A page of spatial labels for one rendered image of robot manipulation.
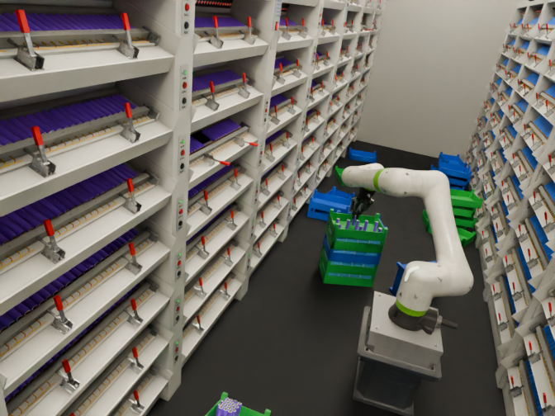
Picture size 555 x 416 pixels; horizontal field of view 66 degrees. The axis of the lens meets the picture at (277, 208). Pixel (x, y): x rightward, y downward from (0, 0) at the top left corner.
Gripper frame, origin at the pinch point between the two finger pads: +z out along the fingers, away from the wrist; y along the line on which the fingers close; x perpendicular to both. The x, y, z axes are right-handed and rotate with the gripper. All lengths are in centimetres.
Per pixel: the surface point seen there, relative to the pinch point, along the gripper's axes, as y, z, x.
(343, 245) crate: -7.2, 6.4, -18.6
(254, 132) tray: -65, -62, -10
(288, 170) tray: -40, 2, 31
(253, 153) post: -65, -53, -14
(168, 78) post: -91, -118, -56
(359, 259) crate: 3.8, 14.1, -22.1
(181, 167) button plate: -87, -93, -64
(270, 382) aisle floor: -48, 0, -98
